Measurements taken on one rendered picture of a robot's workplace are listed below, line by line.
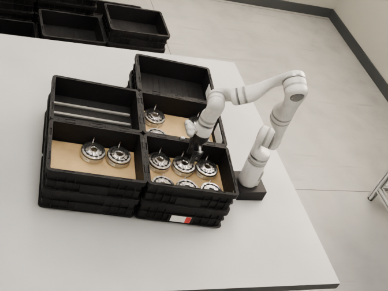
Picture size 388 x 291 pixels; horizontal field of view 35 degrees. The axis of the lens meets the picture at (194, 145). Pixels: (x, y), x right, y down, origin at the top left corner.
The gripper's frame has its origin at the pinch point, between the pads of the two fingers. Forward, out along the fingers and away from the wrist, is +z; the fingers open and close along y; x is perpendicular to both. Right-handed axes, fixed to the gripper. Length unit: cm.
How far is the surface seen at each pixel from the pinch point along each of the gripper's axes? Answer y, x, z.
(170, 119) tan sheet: 35.9, 0.4, 11.2
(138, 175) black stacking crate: -6.6, 21.9, 8.5
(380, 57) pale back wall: 242, -255, 71
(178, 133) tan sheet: 27.1, -2.5, 11.3
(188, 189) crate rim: -18.3, 3.8, 1.9
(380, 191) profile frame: 73, -182, 79
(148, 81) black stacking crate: 64, 8, 11
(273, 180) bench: 15, -55, 24
